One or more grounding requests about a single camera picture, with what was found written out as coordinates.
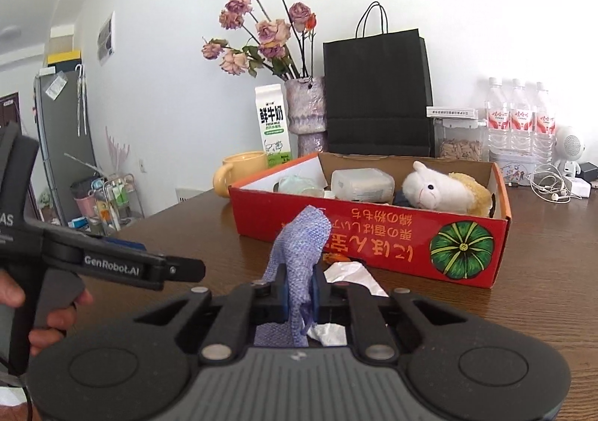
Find white robot speaker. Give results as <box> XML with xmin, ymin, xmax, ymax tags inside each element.
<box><xmin>554</xmin><ymin>126</ymin><xmax>587</xmax><ymax>176</ymax></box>

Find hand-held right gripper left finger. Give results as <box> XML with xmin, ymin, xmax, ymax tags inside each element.
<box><xmin>133</xmin><ymin>263</ymin><xmax>293</xmax><ymax>363</ymax></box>

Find dried pink flower bouquet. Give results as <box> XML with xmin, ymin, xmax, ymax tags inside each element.
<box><xmin>202</xmin><ymin>0</ymin><xmax>318</xmax><ymax>80</ymax></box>

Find white earphones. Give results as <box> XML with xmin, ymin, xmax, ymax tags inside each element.
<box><xmin>530</xmin><ymin>169</ymin><xmax>585</xmax><ymax>203</ymax></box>

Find white yellow plush sheep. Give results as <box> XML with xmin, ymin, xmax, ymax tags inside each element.
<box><xmin>401</xmin><ymin>161</ymin><xmax>492</xmax><ymax>217</ymax></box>

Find flat white box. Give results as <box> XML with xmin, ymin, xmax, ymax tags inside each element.
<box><xmin>426</xmin><ymin>106</ymin><xmax>480</xmax><ymax>119</ymax></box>

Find black paper bag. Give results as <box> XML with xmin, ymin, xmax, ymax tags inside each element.
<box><xmin>322</xmin><ymin>1</ymin><xmax>435</xmax><ymax>156</ymax></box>

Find grey refrigerator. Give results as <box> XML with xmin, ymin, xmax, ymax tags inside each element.
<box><xmin>33</xmin><ymin>68</ymin><xmax>101</xmax><ymax>228</ymax></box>

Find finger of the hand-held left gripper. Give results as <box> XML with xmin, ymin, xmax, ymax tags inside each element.
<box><xmin>79</xmin><ymin>243</ymin><xmax>206</xmax><ymax>292</ymax></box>
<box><xmin>100</xmin><ymin>237</ymin><xmax>147</xmax><ymax>251</ymax></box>

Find white crumpled tissue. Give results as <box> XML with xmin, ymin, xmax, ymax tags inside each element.
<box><xmin>306</xmin><ymin>261</ymin><xmax>389</xmax><ymax>347</ymax></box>

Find clear container of seeds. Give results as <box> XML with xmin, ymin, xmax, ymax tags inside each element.
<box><xmin>432</xmin><ymin>117</ymin><xmax>487</xmax><ymax>162</ymax></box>

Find white charger block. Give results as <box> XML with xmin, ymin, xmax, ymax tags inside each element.
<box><xmin>563</xmin><ymin>175</ymin><xmax>592</xmax><ymax>197</ymax></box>

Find printed tin box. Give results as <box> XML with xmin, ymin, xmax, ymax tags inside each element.
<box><xmin>490</xmin><ymin>152</ymin><xmax>543</xmax><ymax>188</ymax></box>

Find white translucent plastic container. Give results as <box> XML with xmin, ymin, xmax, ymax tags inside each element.
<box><xmin>331</xmin><ymin>168</ymin><xmax>397</xmax><ymax>203</ymax></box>

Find white storage cart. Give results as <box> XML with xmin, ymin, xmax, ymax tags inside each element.
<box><xmin>70</xmin><ymin>173</ymin><xmax>143</xmax><ymax>237</ymax></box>

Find white milk carton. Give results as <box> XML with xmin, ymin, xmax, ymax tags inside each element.
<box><xmin>255</xmin><ymin>83</ymin><xmax>294</xmax><ymax>168</ymax></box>

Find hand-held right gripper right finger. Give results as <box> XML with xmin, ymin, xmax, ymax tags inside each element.
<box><xmin>312</xmin><ymin>264</ymin><xmax>468</xmax><ymax>363</ymax></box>

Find purple woven cloth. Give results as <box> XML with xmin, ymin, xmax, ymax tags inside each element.
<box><xmin>255</xmin><ymin>205</ymin><xmax>333</xmax><ymax>348</ymax></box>

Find purple textured vase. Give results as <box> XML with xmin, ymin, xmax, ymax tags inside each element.
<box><xmin>285</xmin><ymin>76</ymin><xmax>328</xmax><ymax>157</ymax></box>

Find red cardboard box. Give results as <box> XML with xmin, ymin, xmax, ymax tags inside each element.
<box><xmin>228</xmin><ymin>151</ymin><xmax>512</xmax><ymax>289</ymax></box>

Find person's left hand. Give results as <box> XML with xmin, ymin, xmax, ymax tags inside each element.
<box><xmin>0</xmin><ymin>270</ymin><xmax>94</xmax><ymax>347</ymax></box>

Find yellow mug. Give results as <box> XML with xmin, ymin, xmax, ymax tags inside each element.
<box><xmin>213</xmin><ymin>151</ymin><xmax>269</xmax><ymax>195</ymax></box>

